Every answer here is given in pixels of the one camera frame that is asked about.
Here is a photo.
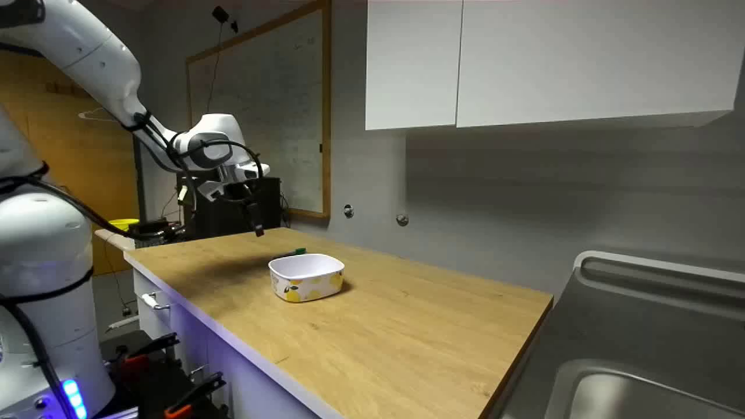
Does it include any white drawer handle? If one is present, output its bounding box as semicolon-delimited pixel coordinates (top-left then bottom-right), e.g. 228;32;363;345
137;289;175;315

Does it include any black box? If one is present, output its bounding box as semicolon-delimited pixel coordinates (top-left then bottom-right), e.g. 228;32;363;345
182;175;284;238

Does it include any orange wooden door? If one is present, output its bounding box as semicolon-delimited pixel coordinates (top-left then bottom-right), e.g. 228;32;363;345
0;51;145;279

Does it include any stainless steel sink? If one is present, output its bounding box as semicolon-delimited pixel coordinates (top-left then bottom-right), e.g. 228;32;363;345
488;246;745;419

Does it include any narrow white cabinet door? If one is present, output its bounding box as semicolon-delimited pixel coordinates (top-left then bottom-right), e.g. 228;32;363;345
363;0;466;132

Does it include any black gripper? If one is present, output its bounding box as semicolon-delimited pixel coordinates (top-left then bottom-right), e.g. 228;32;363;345
179;171;268;238

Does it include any wood-framed whiteboard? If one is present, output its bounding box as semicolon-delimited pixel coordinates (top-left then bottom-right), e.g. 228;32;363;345
184;0;335;229

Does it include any black red clamp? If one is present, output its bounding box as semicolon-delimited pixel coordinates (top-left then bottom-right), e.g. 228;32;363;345
161;371;228;419
114;331;182;379

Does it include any yellow container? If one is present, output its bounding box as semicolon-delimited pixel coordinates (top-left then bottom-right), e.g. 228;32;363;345
108;217;145;236

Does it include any white bowl with yellow print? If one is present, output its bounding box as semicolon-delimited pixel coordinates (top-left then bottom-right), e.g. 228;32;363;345
265;251;348;304

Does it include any wide white cabinet door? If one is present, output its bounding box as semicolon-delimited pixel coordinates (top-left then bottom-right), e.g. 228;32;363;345
455;0;745;131

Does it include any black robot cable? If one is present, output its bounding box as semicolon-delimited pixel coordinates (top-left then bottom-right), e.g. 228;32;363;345
129;112;265;189

